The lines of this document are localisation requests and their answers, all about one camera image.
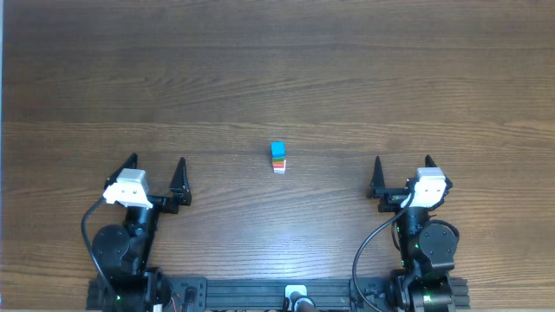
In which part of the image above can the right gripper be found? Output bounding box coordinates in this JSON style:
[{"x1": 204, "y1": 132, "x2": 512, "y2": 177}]
[{"x1": 367, "y1": 153, "x2": 454, "y2": 214}]

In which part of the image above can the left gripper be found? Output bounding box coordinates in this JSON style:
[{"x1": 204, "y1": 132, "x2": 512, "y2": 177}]
[{"x1": 103, "y1": 153, "x2": 193, "y2": 216}]

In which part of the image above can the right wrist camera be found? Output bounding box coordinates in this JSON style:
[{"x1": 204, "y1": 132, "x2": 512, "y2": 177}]
[{"x1": 406, "y1": 166, "x2": 448, "y2": 209}]

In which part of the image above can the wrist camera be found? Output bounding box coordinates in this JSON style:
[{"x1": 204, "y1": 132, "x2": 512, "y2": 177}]
[
  {"x1": 406, "y1": 166, "x2": 448, "y2": 209},
  {"x1": 101, "y1": 167, "x2": 153, "y2": 211}
]

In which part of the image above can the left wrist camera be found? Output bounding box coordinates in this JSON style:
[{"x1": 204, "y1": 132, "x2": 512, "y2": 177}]
[{"x1": 101, "y1": 167, "x2": 153, "y2": 211}]

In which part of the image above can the black cable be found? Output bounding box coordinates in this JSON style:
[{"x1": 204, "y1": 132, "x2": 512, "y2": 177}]
[
  {"x1": 80, "y1": 197, "x2": 125, "y2": 304},
  {"x1": 351, "y1": 192, "x2": 414, "y2": 312}
]

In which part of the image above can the mounting rail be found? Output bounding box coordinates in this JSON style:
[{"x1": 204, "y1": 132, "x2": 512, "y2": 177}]
[{"x1": 86, "y1": 276, "x2": 472, "y2": 312}]

